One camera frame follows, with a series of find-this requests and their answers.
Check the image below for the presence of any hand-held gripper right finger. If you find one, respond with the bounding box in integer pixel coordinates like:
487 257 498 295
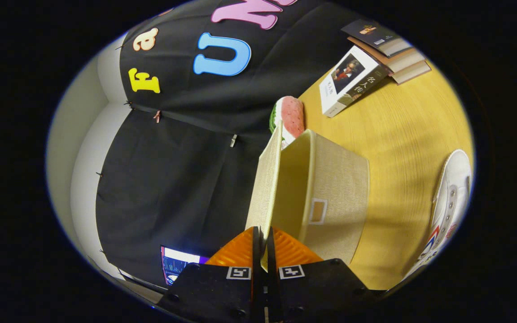
265 227 385 323

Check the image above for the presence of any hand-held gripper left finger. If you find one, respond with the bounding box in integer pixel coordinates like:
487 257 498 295
158 227 266 323

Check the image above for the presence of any beige fabric storage box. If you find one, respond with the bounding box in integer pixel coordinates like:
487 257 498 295
245 120 370 272

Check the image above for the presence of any white canvas shoe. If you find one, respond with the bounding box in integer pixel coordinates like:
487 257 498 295
402 149 472 281

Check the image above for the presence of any computer monitor screen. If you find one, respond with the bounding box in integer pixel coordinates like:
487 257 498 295
161 245 209 286

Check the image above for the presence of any watermelon slice plush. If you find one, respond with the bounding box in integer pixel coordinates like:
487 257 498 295
269 96 306 148

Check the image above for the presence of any white portrait cover book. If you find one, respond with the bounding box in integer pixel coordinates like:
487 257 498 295
319 45 389 118

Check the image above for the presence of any thin brown book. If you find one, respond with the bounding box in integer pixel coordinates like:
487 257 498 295
391 61 432 85

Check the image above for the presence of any brown cover book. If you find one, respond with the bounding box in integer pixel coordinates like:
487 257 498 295
347 37 426 73

